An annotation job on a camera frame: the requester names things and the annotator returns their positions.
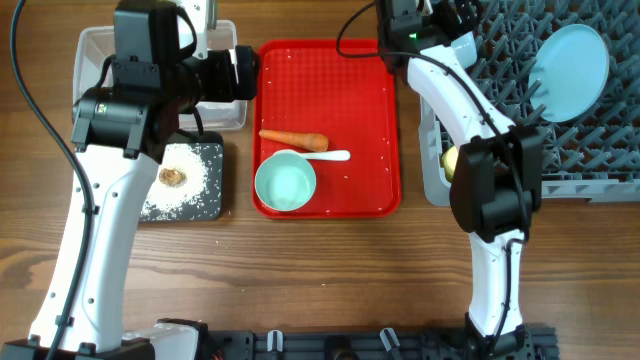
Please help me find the brown food scrap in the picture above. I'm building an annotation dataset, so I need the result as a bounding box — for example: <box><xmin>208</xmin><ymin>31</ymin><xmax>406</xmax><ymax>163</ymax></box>
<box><xmin>158</xmin><ymin>168</ymin><xmax>187</xmax><ymax>188</ymax></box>

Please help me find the orange carrot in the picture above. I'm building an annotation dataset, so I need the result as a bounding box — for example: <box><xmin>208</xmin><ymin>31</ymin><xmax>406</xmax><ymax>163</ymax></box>
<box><xmin>258</xmin><ymin>130</ymin><xmax>329</xmax><ymax>152</ymax></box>

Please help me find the green bowl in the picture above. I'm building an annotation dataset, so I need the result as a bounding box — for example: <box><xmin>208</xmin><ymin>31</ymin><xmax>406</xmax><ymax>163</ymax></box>
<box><xmin>254</xmin><ymin>152</ymin><xmax>317</xmax><ymax>212</ymax></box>

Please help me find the light blue plate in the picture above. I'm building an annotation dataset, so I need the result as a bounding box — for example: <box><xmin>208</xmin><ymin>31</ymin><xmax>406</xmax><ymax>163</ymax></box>
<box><xmin>528</xmin><ymin>24</ymin><xmax>610</xmax><ymax>123</ymax></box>

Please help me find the white rice pile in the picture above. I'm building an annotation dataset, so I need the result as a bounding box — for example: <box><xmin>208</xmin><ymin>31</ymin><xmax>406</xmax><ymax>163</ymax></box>
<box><xmin>140</xmin><ymin>144</ymin><xmax>224</xmax><ymax>221</ymax></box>

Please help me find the white plastic spoon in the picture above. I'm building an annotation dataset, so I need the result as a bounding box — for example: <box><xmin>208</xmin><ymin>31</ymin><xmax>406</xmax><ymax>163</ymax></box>
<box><xmin>275</xmin><ymin>149</ymin><xmax>351</xmax><ymax>162</ymax></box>

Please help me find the yellow cup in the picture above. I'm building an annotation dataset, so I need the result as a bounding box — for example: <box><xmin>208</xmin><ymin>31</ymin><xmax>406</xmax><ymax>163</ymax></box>
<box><xmin>440</xmin><ymin>146</ymin><xmax>458</xmax><ymax>183</ymax></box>

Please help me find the light blue bowl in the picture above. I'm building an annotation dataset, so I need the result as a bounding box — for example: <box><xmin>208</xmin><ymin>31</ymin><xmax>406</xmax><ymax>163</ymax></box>
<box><xmin>451</xmin><ymin>31</ymin><xmax>478</xmax><ymax>69</ymax></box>

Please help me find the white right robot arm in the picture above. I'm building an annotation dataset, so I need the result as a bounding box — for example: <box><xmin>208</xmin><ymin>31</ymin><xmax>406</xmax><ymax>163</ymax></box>
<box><xmin>374</xmin><ymin>0</ymin><xmax>543</xmax><ymax>354</ymax></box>

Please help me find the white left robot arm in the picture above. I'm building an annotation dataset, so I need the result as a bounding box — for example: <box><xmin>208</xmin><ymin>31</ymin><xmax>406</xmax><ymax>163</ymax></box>
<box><xmin>1</xmin><ymin>1</ymin><xmax>259</xmax><ymax>359</ymax></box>

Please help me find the grey dishwasher rack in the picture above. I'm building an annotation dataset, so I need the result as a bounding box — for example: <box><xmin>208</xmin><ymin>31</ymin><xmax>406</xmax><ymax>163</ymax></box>
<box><xmin>418</xmin><ymin>0</ymin><xmax>640</xmax><ymax>208</ymax></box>

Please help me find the black tray bin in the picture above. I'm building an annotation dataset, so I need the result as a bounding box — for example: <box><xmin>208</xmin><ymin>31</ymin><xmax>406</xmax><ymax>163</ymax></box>
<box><xmin>138</xmin><ymin>130</ymin><xmax>225</xmax><ymax>223</ymax></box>

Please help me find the red serving tray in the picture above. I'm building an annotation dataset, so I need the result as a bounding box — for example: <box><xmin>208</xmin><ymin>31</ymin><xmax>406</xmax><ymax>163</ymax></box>
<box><xmin>252</xmin><ymin>39</ymin><xmax>402</xmax><ymax>220</ymax></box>

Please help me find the clear plastic bin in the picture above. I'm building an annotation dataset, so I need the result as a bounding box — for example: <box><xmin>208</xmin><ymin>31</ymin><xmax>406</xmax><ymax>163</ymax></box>
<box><xmin>72</xmin><ymin>20</ymin><xmax>248</xmax><ymax>131</ymax></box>

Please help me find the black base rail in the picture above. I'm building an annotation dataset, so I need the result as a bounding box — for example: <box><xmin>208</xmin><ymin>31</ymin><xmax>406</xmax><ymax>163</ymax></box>
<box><xmin>210</xmin><ymin>326</ymin><xmax>560</xmax><ymax>360</ymax></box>

